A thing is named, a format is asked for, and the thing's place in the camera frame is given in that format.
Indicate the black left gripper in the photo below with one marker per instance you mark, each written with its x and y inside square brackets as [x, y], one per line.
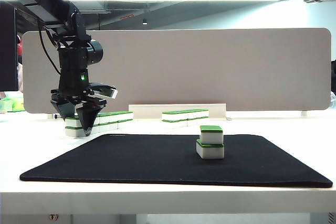
[71, 95]

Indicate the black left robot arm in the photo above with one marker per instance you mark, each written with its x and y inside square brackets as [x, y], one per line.
[71, 61]

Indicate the dark marker pen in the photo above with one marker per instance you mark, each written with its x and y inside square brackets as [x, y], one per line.
[56, 116]

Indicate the white divider foot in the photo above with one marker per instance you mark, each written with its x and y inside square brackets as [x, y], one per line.
[49, 116]

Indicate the bright yellow-green box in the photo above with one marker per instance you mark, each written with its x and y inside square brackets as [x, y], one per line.
[18, 104]

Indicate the background person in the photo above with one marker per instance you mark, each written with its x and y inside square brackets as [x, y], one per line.
[20, 77]

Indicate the pale green box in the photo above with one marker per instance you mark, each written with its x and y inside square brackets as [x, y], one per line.
[6, 105]

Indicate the white divider base tray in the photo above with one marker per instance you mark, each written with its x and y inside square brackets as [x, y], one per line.
[147, 108]

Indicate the black rectangular desk mat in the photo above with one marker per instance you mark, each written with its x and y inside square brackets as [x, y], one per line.
[131, 161]

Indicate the black tall cabinet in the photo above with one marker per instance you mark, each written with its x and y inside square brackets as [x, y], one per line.
[8, 64]

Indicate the metal drawer lock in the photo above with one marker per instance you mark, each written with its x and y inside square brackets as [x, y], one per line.
[53, 217]

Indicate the red ceiling sign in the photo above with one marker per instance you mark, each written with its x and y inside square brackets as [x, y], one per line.
[126, 17]

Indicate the round ceiling spot lamp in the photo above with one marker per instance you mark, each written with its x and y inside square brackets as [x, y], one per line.
[145, 22]

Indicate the grey fabric divider panel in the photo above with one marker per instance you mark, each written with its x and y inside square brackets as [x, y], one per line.
[210, 72]

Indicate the clear plastic bottle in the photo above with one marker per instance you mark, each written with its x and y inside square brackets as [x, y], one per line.
[333, 100]

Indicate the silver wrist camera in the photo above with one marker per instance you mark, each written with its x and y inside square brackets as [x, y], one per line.
[107, 93]

